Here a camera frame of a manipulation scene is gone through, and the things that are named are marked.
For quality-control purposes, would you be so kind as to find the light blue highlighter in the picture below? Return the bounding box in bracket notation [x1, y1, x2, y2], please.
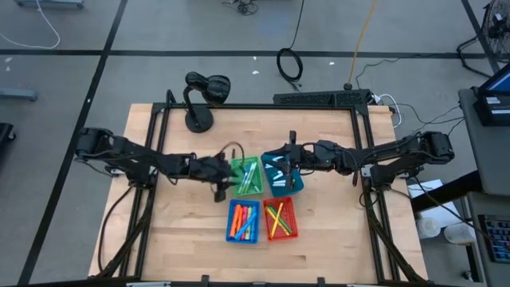
[233, 217, 258, 241]

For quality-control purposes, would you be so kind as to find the black floor cable bundle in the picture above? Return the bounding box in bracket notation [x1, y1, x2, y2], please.
[222, 0, 261, 17]

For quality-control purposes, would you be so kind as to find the green white dry-erase marker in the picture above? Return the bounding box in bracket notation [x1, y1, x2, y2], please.
[237, 162, 253, 193]

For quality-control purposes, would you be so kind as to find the green slotted plastic basket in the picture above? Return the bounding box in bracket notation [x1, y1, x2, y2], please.
[230, 155, 265, 197]

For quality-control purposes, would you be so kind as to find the black table frame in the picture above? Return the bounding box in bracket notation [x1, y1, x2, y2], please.
[88, 88, 430, 287]

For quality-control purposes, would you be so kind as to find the grey desk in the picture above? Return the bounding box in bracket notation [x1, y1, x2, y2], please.
[464, 190, 510, 287]
[457, 85, 510, 197]

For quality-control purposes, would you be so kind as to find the coiled black floor cable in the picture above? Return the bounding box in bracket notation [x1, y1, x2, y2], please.
[276, 0, 306, 92]

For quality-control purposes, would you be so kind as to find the yellow hanging cable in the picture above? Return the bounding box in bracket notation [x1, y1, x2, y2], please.
[343, 0, 379, 91]

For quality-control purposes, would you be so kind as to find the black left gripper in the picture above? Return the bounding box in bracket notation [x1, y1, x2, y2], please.
[190, 155, 240, 189]

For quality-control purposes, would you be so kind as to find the white power cable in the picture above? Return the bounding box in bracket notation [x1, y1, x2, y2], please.
[374, 92, 404, 129]

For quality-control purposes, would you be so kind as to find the black computer monitor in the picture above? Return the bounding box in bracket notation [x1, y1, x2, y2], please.
[473, 62, 510, 128]

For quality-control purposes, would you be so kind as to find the white paper sheet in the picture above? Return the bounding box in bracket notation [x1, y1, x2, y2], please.
[406, 178, 444, 200]

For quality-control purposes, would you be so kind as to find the teal plastic bin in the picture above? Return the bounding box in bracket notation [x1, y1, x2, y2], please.
[261, 153, 305, 199]

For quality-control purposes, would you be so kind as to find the black keyboard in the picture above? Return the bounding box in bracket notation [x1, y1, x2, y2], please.
[477, 214, 510, 265]

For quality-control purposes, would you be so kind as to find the white paper roll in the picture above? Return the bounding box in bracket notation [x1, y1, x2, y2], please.
[443, 222, 477, 246]
[415, 217, 441, 240]

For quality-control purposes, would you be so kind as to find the white floor cable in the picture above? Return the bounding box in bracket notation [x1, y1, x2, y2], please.
[0, 0, 61, 51]

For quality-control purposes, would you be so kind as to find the red slotted plastic basket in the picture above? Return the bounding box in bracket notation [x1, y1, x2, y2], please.
[261, 196, 300, 242]

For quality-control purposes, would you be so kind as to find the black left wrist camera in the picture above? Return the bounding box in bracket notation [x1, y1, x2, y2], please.
[212, 181, 227, 203]

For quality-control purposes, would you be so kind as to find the black caster base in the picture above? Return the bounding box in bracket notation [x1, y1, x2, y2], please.
[0, 122, 17, 143]

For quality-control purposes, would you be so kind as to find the blue slotted plastic basket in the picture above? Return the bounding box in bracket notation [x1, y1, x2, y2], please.
[225, 198, 261, 244]

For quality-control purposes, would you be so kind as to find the grey cart base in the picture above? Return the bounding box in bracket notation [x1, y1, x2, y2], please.
[0, 87, 39, 102]
[14, 0, 85, 10]

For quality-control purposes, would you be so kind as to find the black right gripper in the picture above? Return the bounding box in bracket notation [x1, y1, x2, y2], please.
[262, 130, 320, 191]

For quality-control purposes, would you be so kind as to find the black floor fan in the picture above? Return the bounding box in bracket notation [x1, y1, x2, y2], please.
[456, 0, 510, 75]

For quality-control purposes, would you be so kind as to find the black perforated box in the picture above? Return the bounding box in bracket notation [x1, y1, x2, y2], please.
[273, 88, 372, 108]

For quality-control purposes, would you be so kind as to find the green thin marker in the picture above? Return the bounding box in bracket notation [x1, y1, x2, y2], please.
[266, 205, 294, 234]

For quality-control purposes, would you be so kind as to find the orange thin marker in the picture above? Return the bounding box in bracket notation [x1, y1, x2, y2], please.
[265, 207, 289, 237]

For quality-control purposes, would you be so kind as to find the black gooseneck desk lamp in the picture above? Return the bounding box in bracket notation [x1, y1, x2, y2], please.
[182, 70, 233, 134]

